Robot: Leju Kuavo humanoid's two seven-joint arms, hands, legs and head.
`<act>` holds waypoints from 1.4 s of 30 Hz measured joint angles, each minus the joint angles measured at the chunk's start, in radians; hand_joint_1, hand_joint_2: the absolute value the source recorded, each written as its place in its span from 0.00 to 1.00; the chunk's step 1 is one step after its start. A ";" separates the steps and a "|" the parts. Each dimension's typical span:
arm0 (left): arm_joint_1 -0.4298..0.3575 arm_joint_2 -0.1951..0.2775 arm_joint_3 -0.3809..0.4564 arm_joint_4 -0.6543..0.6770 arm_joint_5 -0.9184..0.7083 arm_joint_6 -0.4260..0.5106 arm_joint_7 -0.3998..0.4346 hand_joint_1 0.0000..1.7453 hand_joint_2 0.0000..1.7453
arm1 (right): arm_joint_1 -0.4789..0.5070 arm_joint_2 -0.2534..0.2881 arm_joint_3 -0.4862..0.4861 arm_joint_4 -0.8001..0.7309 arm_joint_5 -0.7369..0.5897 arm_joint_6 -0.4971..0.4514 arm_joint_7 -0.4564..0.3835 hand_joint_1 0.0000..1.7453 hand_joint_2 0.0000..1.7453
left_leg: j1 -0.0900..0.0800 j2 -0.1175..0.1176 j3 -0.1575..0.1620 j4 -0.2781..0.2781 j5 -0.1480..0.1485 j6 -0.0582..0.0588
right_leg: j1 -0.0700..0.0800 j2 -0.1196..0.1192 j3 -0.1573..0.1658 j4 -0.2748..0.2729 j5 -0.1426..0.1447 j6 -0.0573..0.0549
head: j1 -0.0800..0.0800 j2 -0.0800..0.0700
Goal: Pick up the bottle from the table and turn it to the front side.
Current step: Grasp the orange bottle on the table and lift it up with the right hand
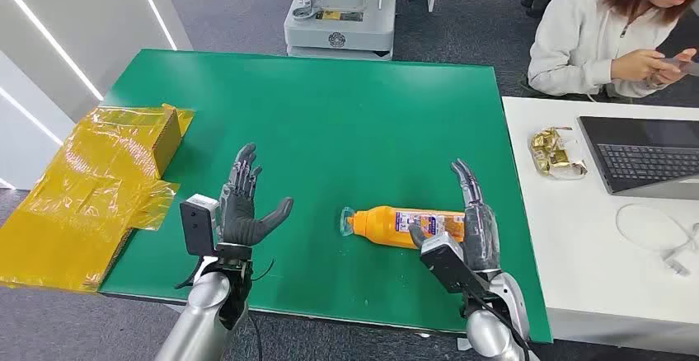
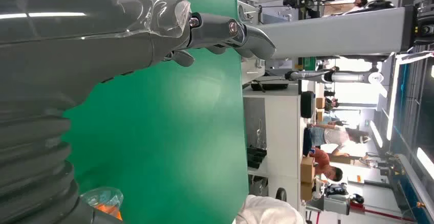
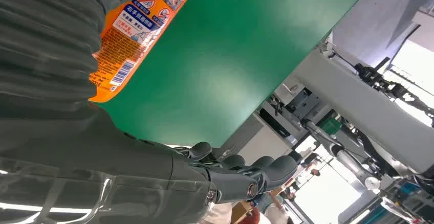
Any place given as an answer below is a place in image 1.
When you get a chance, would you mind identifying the orange bottle with clear cap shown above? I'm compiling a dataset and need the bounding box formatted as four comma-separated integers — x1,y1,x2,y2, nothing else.
339,205,467,251

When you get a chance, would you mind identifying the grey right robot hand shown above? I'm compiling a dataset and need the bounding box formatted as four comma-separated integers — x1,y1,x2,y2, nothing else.
409,158,501,275

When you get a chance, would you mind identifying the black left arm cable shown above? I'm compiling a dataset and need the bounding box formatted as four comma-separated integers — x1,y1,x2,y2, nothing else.
246,259,278,361

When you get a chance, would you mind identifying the green table mat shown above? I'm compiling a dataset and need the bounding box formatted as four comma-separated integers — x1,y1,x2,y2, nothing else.
98,49,554,345

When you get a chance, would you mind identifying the yellow film wrapped cardboard box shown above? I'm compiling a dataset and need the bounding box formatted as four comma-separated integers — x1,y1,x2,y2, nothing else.
0,103,196,294

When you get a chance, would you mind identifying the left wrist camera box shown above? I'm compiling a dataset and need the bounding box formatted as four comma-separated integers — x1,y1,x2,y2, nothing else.
179,194,221,258

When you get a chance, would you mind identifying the white machine base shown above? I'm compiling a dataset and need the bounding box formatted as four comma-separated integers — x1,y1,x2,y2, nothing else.
283,0,400,62

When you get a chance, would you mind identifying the person's left hand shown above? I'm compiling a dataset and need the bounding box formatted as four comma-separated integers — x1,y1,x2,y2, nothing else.
654,47,698,87

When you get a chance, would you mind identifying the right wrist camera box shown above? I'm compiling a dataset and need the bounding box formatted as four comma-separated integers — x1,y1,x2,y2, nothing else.
419,232,490,296

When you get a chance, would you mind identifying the dark grey laptop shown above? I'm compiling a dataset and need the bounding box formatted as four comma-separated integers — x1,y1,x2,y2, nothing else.
577,115,699,202

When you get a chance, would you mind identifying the gold foil snack packet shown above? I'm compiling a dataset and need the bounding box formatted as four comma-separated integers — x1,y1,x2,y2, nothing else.
528,126,589,181

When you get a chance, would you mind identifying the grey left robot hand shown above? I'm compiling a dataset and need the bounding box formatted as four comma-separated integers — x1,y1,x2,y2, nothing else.
218,143,294,248

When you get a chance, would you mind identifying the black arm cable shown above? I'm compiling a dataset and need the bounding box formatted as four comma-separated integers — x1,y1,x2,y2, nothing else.
246,259,278,361
462,286,534,361

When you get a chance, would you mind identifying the white desk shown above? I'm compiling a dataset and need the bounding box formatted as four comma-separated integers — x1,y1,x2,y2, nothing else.
501,96,699,358

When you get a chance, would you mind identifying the person's right hand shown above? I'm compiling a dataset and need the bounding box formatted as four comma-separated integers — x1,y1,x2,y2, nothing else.
610,49,666,82

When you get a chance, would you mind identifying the white cable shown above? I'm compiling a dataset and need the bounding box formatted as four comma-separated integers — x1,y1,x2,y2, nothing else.
615,203,699,279

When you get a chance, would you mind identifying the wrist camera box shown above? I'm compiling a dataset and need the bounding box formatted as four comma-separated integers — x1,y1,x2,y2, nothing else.
419,232,490,296
179,194,221,258

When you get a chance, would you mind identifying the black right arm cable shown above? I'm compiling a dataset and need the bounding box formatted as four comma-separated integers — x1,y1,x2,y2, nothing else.
462,286,534,361

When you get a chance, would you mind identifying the person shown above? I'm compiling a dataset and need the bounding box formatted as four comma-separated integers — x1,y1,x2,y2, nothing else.
527,0,699,101

